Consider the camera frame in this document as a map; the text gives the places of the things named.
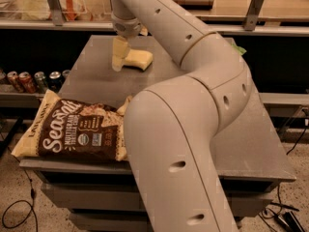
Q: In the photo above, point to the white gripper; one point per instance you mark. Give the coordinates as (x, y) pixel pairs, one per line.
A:
(127, 27)

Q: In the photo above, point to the yellow sponge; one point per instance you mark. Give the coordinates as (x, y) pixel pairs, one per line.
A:
(140, 59)

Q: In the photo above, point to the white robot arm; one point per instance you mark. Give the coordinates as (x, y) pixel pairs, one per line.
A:
(169, 126)

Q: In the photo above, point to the white orange plastic bag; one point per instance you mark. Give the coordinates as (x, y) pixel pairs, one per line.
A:
(40, 10)

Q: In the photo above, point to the green chip bag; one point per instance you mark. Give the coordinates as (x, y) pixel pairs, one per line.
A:
(239, 49)

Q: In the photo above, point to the brown sea salt chip bag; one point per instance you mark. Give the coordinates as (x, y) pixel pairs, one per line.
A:
(76, 130)

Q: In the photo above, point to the grey soda can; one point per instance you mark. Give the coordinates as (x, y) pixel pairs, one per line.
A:
(65, 74)

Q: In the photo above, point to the dark soda can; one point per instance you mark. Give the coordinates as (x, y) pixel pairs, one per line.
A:
(55, 81)

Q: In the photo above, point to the silver green soda can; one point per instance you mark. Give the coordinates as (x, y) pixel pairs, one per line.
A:
(41, 81)

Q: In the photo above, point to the orange soda can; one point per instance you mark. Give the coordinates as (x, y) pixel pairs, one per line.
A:
(27, 81)

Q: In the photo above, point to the red soda can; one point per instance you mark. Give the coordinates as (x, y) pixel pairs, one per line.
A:
(14, 80)

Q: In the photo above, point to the grey drawer cabinet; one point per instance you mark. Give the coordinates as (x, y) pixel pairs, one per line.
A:
(104, 197)

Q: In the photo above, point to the metal bracket left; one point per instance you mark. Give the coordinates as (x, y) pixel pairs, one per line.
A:
(56, 12)

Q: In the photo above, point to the metal bracket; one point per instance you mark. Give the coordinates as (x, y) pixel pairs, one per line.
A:
(252, 15)
(56, 12)

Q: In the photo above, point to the metal bracket right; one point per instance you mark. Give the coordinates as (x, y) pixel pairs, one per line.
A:
(252, 15)

